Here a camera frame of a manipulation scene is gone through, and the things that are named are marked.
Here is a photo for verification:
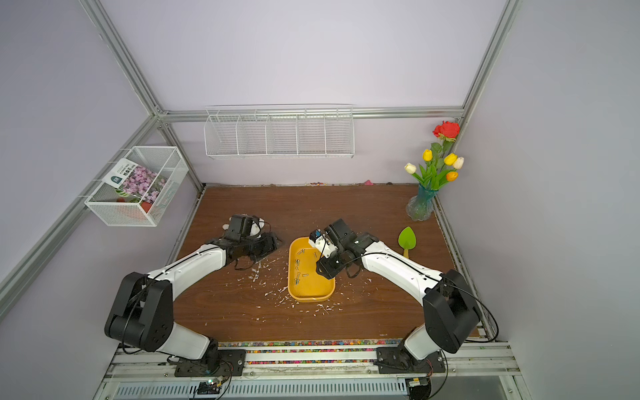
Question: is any pink flower packet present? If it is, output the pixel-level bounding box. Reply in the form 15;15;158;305
102;158;168;204

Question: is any white wire wall shelf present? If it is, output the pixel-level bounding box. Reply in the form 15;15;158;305
203;103;356;159

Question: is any aluminium front rail frame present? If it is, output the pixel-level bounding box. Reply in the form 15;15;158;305
95;339;531;399

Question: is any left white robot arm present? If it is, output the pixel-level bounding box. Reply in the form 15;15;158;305
104;214;278;363

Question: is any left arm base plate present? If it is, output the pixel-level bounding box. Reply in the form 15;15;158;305
174;348;247;378

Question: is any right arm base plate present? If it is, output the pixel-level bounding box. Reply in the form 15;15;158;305
374;346;446;375

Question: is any blue glass vase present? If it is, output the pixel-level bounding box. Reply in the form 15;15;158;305
406;185;438;222

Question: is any green leaf spatula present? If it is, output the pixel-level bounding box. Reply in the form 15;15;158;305
398;227;417;258

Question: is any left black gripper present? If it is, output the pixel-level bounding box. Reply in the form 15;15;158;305
241;231;286;260

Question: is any yellow plastic storage box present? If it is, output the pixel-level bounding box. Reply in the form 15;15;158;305
288;238;336;303

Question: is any artificial flower bouquet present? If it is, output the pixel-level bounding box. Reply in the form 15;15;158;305
404;121;464;192

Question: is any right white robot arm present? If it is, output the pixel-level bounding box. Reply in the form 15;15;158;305
308;219;482;361

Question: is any white wire basket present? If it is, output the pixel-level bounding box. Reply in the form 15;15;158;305
85;146;189;228

